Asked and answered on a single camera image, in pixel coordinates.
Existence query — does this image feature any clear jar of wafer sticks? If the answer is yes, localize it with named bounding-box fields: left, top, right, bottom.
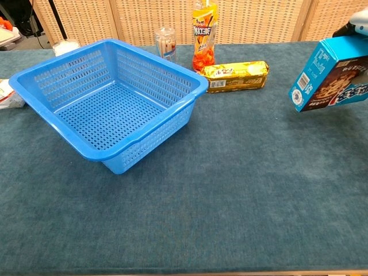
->
left=154, top=27, right=178, bottom=64

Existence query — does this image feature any teal table cloth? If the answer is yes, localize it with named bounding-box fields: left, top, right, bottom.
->
left=0, top=40, right=368, bottom=274

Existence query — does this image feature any white snack packet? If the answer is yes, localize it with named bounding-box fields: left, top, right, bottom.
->
left=0, top=79, right=26, bottom=109

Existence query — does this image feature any gold cracker packet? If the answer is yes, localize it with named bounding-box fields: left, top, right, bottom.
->
left=200, top=60, right=270, bottom=94

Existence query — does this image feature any white tissue object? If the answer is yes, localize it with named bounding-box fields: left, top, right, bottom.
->
left=52, top=40, right=81, bottom=57

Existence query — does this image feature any blue cookie box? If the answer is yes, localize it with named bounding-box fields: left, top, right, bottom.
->
left=288, top=34, right=368, bottom=113

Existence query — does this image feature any wicker folding screen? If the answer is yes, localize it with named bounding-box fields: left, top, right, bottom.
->
left=30, top=0, right=368, bottom=47

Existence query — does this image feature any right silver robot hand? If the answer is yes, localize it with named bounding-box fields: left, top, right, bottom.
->
left=332, top=7, right=368, bottom=37

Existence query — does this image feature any blue perforated plastic basket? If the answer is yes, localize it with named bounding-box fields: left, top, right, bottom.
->
left=8, top=39, right=209, bottom=175

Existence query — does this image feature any orange iced tea bottle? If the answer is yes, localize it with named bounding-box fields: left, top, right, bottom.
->
left=191, top=0, right=219, bottom=72

